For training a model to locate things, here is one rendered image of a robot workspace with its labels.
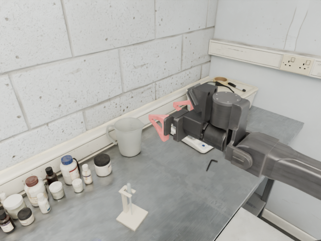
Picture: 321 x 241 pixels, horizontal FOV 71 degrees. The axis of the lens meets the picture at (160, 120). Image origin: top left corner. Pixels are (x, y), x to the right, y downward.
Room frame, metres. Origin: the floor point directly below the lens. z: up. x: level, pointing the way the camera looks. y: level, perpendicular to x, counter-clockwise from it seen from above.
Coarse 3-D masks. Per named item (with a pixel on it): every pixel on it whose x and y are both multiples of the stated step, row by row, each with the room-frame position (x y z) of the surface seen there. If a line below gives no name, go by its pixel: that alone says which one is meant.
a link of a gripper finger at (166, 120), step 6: (150, 114) 0.50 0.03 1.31; (156, 114) 0.48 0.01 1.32; (174, 114) 0.45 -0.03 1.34; (180, 114) 0.45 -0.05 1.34; (150, 120) 0.49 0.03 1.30; (162, 120) 0.44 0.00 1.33; (168, 120) 0.44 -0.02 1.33; (156, 126) 0.47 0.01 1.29; (162, 126) 0.44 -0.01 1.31; (168, 126) 0.44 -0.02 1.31; (162, 132) 0.44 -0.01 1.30; (168, 132) 0.44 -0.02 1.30; (162, 138) 0.44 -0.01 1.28; (168, 138) 0.45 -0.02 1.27
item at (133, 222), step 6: (126, 186) 0.52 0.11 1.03; (120, 192) 0.49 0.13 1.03; (126, 192) 0.49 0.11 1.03; (132, 192) 0.49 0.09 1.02; (126, 198) 0.51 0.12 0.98; (126, 204) 0.50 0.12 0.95; (132, 204) 0.54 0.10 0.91; (126, 210) 0.50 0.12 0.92; (132, 210) 0.51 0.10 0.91; (138, 210) 0.51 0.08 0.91; (144, 210) 0.51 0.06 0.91; (120, 216) 0.49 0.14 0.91; (126, 216) 0.49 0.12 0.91; (132, 216) 0.49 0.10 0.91; (138, 216) 0.49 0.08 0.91; (144, 216) 0.49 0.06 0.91; (120, 222) 0.47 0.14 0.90; (126, 222) 0.46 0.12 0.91; (132, 222) 0.46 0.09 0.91; (138, 222) 0.46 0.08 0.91; (132, 228) 0.44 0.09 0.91
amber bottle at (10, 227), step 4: (0, 212) 0.45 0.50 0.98; (4, 212) 0.45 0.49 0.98; (0, 216) 0.44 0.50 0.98; (4, 216) 0.44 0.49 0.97; (8, 216) 0.45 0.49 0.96; (0, 220) 0.44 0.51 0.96; (4, 220) 0.44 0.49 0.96; (8, 220) 0.44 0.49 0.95; (12, 220) 0.46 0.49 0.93; (0, 224) 0.43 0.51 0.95; (4, 224) 0.43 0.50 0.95; (8, 224) 0.44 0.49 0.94; (12, 224) 0.45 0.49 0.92; (4, 228) 0.43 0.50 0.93; (8, 228) 0.43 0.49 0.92; (12, 228) 0.44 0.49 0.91; (8, 232) 0.43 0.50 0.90
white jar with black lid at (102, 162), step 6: (96, 156) 0.73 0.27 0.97; (102, 156) 0.73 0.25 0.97; (108, 156) 0.73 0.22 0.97; (96, 162) 0.69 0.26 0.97; (102, 162) 0.69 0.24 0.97; (108, 162) 0.70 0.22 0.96; (96, 168) 0.69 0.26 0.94; (102, 168) 0.68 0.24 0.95; (108, 168) 0.70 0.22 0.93; (102, 174) 0.68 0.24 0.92; (108, 174) 0.69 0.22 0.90
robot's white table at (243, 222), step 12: (240, 216) 0.49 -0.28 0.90; (252, 216) 0.49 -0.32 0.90; (228, 228) 0.45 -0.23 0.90; (240, 228) 0.45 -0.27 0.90; (252, 228) 0.45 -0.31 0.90; (264, 228) 0.45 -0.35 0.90; (216, 240) 0.41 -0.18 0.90; (228, 240) 0.41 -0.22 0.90; (240, 240) 0.41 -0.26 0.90; (252, 240) 0.41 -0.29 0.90; (264, 240) 0.41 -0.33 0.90; (276, 240) 0.41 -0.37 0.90; (288, 240) 0.41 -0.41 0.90
